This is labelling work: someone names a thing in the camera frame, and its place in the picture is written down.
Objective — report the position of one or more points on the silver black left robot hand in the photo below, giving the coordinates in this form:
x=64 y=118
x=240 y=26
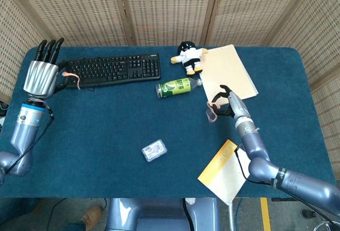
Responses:
x=41 y=77

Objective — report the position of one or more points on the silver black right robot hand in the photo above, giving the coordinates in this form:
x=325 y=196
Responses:
x=239 y=107

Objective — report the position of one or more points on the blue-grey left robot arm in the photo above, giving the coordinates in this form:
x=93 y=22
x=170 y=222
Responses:
x=26 y=130

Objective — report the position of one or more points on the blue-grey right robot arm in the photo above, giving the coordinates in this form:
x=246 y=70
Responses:
x=292 y=180

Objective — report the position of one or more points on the beige manila folder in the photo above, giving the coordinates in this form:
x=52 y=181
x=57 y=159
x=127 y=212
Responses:
x=228 y=69

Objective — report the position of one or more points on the woven folding screen panel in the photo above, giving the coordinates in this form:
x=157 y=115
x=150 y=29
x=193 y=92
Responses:
x=16 y=42
x=167 y=10
x=318 y=42
x=74 y=10
x=252 y=10

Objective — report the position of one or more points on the green label plastic bottle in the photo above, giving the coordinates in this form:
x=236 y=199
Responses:
x=175 y=87

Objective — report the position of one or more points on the black white plush toy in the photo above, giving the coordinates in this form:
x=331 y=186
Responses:
x=190 y=57

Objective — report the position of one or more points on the yellow white Lexicon notepad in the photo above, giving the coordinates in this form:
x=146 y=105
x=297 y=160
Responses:
x=223 y=178

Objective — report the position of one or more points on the black computer keyboard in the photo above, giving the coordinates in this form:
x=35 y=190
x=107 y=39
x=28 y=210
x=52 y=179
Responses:
x=119 y=67

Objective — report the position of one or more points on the blue tablecloth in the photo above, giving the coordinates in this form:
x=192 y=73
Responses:
x=106 y=124

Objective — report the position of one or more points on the clear purple plastic box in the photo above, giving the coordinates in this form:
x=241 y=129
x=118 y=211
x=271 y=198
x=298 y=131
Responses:
x=154 y=150

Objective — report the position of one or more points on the white perforated disc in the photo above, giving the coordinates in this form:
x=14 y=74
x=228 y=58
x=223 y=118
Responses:
x=190 y=201

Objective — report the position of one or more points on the metal table leg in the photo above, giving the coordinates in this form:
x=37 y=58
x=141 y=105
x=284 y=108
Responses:
x=231 y=215

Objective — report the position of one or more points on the yellow floor tape strip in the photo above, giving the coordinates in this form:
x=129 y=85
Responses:
x=265 y=215

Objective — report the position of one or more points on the blue-grey robot torso base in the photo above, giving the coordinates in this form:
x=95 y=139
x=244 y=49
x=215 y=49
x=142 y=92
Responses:
x=159 y=215

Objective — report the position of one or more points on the brown leather shoe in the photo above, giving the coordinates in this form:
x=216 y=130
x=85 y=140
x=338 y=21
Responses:
x=91 y=215

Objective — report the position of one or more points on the blue jeans leg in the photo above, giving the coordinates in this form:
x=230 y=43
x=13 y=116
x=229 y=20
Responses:
x=74 y=227

